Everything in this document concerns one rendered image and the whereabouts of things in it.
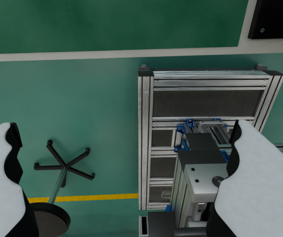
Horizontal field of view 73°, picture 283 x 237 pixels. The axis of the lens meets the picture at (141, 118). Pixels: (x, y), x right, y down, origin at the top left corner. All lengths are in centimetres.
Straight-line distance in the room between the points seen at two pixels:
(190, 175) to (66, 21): 47
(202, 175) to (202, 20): 37
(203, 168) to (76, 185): 167
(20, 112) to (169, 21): 137
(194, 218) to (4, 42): 64
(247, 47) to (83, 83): 106
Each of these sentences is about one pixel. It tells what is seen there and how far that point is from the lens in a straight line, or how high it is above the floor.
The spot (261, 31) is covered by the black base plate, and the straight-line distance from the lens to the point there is 58.
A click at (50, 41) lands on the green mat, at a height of 75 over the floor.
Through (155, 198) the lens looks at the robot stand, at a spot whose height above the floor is 21.
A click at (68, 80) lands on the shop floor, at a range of 141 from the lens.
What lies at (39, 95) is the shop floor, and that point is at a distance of 154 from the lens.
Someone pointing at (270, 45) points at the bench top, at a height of 75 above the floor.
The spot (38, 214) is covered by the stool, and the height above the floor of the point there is 56.
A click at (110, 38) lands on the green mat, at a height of 75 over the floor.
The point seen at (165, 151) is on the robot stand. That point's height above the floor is 23.
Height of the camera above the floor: 125
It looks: 58 degrees down
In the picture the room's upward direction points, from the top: 176 degrees clockwise
